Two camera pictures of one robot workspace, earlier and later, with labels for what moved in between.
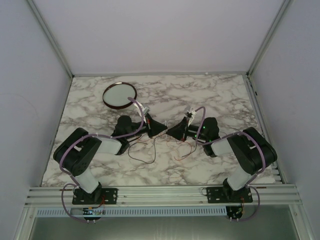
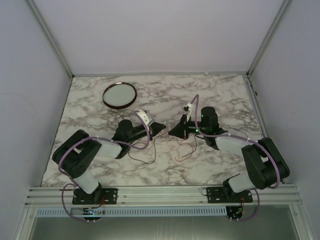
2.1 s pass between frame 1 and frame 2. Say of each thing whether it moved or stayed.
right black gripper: stayed
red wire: moved
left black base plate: stayed
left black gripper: stayed
